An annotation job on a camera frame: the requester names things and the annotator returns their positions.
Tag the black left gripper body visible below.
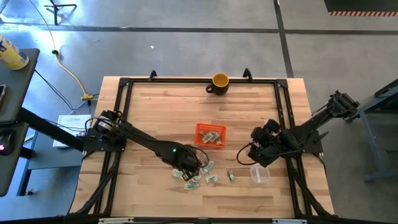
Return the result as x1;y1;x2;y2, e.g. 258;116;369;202
174;151;201;174

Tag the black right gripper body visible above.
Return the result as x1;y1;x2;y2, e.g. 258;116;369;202
248;141;282;168

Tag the clear plastic cup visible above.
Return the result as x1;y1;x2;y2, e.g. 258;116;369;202
249;163;271;184

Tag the orange plastic basket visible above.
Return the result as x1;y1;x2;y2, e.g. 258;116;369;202
194;123;227;149

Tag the black mug yellow inside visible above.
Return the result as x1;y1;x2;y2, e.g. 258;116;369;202
205;73;230;96

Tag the blue-grey metal cart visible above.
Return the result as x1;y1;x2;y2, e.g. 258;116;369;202
345;79;398;183

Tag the hazard striped black mat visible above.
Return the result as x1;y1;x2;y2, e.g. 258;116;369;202
323;0;398;17

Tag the black computer mouse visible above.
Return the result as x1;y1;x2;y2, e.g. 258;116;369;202
0;129;16;156

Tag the black standing desk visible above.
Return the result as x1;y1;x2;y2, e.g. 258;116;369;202
0;48;86;197

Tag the black tripod stand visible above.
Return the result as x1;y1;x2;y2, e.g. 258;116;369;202
43;0;78;26

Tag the yellow wipes canister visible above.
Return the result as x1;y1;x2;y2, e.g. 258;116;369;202
0;33;30;71

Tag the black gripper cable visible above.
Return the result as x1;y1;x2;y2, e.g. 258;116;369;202
236;141;259;166

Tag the black table frame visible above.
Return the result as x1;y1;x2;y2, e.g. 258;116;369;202
67;67;335;224

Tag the yellow power cable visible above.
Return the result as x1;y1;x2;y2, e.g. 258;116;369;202
29;0;94;101

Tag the black floor cable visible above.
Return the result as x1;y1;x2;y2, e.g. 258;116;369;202
33;68;94;114

